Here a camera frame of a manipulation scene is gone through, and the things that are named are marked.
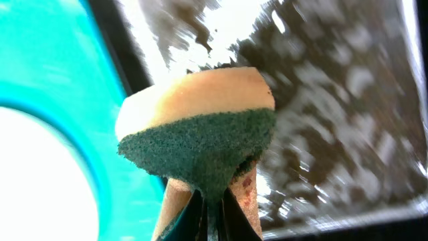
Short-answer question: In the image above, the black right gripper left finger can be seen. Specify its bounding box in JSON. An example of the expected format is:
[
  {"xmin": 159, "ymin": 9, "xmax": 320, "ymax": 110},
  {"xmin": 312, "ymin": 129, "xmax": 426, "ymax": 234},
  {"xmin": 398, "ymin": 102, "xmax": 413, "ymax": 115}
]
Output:
[{"xmin": 156, "ymin": 190, "xmax": 207, "ymax": 241}]

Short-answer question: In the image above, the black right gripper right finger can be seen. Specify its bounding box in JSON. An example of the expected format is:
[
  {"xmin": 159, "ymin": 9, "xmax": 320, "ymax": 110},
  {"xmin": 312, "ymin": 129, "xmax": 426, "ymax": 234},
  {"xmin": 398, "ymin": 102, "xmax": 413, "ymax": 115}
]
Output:
[{"xmin": 217, "ymin": 188, "xmax": 261, "ymax": 241}]

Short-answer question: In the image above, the yellow and green sponge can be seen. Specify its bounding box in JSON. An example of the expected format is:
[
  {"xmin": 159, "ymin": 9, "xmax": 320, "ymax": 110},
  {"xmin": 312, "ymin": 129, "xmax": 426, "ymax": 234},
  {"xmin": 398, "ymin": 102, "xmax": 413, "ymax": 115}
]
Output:
[{"xmin": 114, "ymin": 66, "xmax": 277, "ymax": 241}]

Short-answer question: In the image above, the white plate with sauce streak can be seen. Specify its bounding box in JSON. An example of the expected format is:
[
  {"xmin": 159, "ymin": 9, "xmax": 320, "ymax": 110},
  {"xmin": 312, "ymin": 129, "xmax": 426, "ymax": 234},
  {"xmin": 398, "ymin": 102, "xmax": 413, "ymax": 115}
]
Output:
[{"xmin": 1, "ymin": 107, "xmax": 99, "ymax": 241}]

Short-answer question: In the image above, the black tray of soapy water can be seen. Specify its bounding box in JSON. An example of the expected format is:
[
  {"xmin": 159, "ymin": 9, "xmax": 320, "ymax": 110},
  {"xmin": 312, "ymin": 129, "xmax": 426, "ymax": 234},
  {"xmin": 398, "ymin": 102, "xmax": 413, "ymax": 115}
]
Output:
[{"xmin": 89, "ymin": 0, "xmax": 427, "ymax": 240}]

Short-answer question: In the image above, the teal plastic tray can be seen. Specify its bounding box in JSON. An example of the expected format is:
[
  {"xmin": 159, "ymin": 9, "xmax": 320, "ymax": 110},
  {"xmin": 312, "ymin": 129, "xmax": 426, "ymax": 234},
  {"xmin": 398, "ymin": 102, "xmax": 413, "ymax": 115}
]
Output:
[{"xmin": 1, "ymin": 0, "xmax": 163, "ymax": 240}]

